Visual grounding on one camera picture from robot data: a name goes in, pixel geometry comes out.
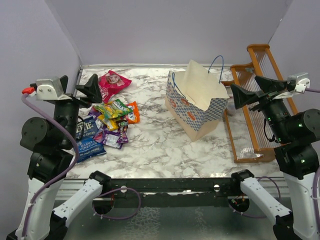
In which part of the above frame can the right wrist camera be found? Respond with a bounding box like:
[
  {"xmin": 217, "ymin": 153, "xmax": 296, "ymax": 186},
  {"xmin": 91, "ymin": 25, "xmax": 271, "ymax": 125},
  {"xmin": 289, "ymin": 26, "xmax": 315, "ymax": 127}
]
[{"xmin": 287, "ymin": 72, "xmax": 310, "ymax": 94}]

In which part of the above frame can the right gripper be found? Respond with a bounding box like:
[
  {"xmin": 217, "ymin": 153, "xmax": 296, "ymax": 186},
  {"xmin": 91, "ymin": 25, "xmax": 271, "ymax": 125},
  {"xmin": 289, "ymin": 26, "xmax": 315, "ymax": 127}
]
[{"xmin": 231, "ymin": 74, "xmax": 292, "ymax": 141}]

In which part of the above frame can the checkered paper bag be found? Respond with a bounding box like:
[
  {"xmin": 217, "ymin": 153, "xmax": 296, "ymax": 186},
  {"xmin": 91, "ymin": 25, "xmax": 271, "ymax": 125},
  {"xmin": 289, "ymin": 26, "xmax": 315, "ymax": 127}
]
[{"xmin": 164, "ymin": 60, "xmax": 229, "ymax": 142}]

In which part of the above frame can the green Savoria snack packet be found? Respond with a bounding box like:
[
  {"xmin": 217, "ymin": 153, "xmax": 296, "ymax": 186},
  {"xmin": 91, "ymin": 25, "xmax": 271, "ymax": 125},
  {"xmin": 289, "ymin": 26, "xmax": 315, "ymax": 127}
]
[{"xmin": 93, "ymin": 99, "xmax": 133, "ymax": 119}]

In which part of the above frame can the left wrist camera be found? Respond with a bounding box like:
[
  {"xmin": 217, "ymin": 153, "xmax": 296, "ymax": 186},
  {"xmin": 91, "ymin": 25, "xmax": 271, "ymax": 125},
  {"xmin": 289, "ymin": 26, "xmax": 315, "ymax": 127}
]
[{"xmin": 21, "ymin": 76, "xmax": 65, "ymax": 101}]

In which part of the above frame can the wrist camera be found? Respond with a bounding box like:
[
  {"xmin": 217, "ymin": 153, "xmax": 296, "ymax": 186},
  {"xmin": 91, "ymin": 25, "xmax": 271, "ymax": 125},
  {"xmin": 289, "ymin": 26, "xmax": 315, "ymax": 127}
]
[
  {"xmin": 21, "ymin": 76, "xmax": 65, "ymax": 101},
  {"xmin": 287, "ymin": 72, "xmax": 310, "ymax": 94}
]

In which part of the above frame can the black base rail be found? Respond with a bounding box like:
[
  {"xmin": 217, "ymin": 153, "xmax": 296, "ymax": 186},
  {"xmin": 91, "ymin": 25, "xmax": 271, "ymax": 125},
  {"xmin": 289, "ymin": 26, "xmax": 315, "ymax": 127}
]
[{"xmin": 91, "ymin": 177, "xmax": 250, "ymax": 214}]

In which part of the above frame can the dark green snack packet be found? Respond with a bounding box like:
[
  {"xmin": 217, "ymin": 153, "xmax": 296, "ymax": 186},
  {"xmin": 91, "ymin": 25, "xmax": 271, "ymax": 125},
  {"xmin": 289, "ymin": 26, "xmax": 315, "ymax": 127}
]
[{"xmin": 117, "ymin": 119, "xmax": 129, "ymax": 144}]

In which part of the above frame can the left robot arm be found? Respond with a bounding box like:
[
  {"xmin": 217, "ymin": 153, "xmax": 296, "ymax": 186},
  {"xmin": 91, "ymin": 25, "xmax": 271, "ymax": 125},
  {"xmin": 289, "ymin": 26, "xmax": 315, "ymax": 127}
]
[{"xmin": 7, "ymin": 74, "xmax": 111, "ymax": 240}]

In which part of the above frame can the purple candy bag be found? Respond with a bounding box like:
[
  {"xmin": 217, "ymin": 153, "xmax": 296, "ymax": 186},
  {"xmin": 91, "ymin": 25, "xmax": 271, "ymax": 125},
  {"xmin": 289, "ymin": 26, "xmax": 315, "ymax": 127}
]
[
  {"xmin": 93, "ymin": 126, "xmax": 123, "ymax": 150},
  {"xmin": 88, "ymin": 106, "xmax": 102, "ymax": 121}
]

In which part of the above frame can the orange Savoria snack packet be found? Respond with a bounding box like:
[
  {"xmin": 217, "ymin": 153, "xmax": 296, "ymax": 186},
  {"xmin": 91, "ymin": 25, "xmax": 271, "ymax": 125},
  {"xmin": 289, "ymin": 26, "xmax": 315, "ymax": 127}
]
[{"xmin": 126, "ymin": 101, "xmax": 140, "ymax": 124}]

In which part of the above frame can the blue kettle chips bag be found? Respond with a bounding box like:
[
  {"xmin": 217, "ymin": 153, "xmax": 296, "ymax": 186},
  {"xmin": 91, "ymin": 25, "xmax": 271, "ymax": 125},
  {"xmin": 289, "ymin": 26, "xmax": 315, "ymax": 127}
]
[{"xmin": 75, "ymin": 116, "xmax": 106, "ymax": 163}]

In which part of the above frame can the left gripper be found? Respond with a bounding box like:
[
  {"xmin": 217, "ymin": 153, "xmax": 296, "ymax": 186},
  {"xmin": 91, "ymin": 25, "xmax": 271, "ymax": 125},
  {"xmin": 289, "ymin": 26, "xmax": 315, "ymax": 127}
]
[{"xmin": 54, "ymin": 73, "xmax": 102, "ymax": 146}]

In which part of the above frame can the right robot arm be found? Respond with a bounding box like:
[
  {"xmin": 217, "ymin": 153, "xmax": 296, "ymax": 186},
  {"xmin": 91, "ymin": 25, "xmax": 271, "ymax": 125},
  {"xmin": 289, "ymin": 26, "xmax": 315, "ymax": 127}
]
[{"xmin": 229, "ymin": 72, "xmax": 320, "ymax": 240}]

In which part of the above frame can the red snack bag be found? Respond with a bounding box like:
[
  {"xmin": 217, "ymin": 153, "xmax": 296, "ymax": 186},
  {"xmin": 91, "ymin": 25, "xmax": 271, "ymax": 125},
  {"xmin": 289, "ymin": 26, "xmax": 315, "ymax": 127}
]
[{"xmin": 98, "ymin": 70, "xmax": 132, "ymax": 103}]

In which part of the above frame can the yellow snack packet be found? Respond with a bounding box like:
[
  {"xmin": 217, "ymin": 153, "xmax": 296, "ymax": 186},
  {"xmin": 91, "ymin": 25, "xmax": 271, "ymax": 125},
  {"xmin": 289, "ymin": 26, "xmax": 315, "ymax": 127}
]
[{"xmin": 97, "ymin": 115, "xmax": 119, "ymax": 131}]

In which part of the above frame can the orange wooden rack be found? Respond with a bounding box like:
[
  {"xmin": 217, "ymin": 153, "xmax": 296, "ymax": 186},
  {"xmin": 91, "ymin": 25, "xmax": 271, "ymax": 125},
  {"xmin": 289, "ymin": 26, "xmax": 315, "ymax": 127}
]
[{"xmin": 221, "ymin": 43, "xmax": 312, "ymax": 164}]

